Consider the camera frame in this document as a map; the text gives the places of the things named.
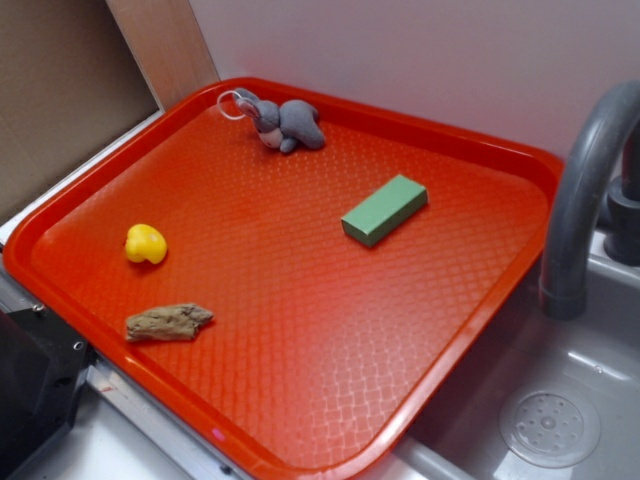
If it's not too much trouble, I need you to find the grey plush bunny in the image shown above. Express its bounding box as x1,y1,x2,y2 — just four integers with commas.
234,88,326,154

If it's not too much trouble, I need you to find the grey toy faucet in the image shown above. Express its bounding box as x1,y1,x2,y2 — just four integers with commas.
539,80,639,320

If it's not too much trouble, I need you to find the yellow rubber duck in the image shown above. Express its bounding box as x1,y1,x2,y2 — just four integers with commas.
125,224,168,265

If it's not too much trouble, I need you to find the wooden back board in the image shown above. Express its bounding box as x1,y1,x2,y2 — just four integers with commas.
1,1,218,220

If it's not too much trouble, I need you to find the red plastic tray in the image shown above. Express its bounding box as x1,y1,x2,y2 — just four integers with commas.
4,78,563,479

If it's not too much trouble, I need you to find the grey toy sink basin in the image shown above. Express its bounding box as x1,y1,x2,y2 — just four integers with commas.
395,255,639,479

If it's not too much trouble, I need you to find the brown wood piece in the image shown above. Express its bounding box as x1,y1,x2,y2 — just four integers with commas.
126,303,215,343

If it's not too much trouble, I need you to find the green rectangular block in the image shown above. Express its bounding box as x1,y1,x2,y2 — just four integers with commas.
341,175,429,248

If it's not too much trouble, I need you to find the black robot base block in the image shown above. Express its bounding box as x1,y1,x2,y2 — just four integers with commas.
1,309,91,479

